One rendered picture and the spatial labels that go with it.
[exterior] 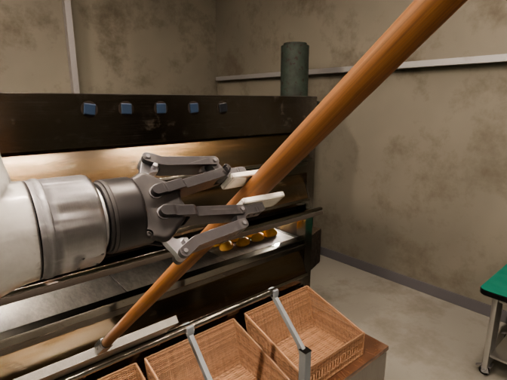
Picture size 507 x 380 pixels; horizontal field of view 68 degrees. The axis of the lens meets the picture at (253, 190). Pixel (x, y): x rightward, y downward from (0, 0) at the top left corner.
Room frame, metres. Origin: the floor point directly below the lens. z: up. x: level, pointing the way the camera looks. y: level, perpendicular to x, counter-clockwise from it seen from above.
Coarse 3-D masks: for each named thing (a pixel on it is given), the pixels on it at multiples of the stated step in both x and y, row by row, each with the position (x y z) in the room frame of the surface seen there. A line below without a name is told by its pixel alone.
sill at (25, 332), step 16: (288, 240) 2.35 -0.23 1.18; (304, 240) 2.37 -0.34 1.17; (240, 256) 2.08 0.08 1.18; (256, 256) 2.10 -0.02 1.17; (192, 272) 1.87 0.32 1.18; (208, 272) 1.88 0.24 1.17; (144, 288) 1.69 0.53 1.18; (176, 288) 1.76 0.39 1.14; (96, 304) 1.54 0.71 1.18; (112, 304) 1.55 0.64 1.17; (128, 304) 1.60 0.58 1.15; (48, 320) 1.41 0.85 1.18; (64, 320) 1.42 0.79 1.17; (80, 320) 1.46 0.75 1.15; (0, 336) 1.30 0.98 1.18; (16, 336) 1.31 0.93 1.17; (32, 336) 1.34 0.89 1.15
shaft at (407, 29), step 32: (416, 0) 0.32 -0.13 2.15; (448, 0) 0.31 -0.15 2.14; (384, 32) 0.35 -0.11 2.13; (416, 32) 0.32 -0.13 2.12; (384, 64) 0.34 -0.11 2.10; (352, 96) 0.37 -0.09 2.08; (320, 128) 0.39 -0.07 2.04; (288, 160) 0.43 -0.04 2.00; (256, 192) 0.47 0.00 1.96; (224, 224) 0.52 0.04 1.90; (192, 256) 0.59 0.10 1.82; (160, 288) 0.69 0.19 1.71; (128, 320) 0.83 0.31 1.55
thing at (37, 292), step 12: (276, 216) 2.18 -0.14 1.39; (300, 216) 2.13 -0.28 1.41; (312, 216) 2.19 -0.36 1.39; (264, 228) 1.94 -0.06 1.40; (228, 240) 1.79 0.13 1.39; (132, 252) 1.65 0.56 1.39; (144, 252) 1.63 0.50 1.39; (132, 264) 1.47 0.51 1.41; (144, 264) 1.50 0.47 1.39; (84, 276) 1.35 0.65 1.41; (96, 276) 1.37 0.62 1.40; (48, 288) 1.27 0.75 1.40; (60, 288) 1.29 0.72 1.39; (0, 300) 1.17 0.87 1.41; (12, 300) 1.19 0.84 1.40
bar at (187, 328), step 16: (272, 288) 1.70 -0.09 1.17; (240, 304) 1.56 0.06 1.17; (208, 320) 1.44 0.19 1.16; (288, 320) 1.61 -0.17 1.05; (160, 336) 1.31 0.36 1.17; (176, 336) 1.34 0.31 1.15; (192, 336) 1.37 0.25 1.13; (128, 352) 1.22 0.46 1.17; (304, 352) 1.51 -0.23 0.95; (96, 368) 1.14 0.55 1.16; (304, 368) 1.51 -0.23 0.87
